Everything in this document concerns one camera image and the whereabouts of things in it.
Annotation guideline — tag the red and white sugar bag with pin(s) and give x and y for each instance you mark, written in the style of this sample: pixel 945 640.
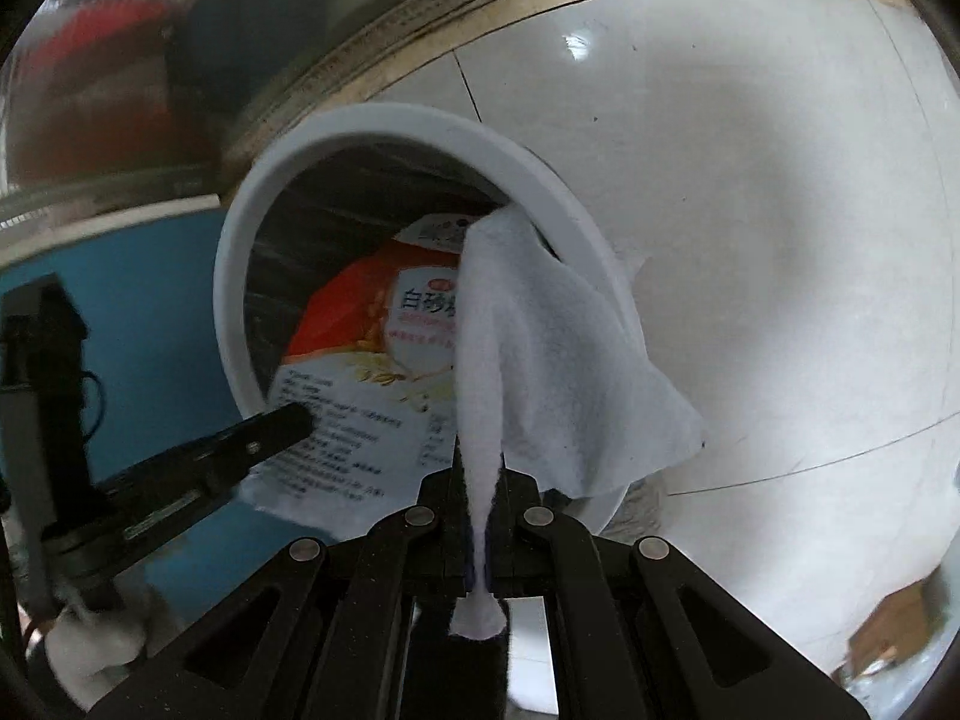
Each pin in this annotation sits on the red and white sugar bag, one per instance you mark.
pixel 360 360

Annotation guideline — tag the white rimmed trash bin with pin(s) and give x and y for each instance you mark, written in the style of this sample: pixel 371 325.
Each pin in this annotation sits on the white rimmed trash bin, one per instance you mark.
pixel 420 124

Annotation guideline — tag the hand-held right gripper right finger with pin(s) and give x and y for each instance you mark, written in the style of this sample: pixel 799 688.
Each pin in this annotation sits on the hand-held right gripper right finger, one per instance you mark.
pixel 600 615

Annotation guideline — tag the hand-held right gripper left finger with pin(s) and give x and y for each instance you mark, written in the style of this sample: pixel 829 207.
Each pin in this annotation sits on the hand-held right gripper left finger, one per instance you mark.
pixel 360 615

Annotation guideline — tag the brown cardboard piece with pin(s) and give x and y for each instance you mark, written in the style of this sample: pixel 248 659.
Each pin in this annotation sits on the brown cardboard piece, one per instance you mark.
pixel 896 630

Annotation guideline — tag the blue cabinet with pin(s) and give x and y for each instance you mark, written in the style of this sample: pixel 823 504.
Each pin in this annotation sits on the blue cabinet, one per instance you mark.
pixel 150 315

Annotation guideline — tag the white tissue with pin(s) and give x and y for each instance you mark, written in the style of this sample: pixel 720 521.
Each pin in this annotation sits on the white tissue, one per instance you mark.
pixel 540 360

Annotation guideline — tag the person's left forearm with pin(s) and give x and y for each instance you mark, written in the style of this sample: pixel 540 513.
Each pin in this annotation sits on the person's left forearm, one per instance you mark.
pixel 90 649

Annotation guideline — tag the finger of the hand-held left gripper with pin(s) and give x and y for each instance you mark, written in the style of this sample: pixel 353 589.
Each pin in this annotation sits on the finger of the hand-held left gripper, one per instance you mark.
pixel 262 435

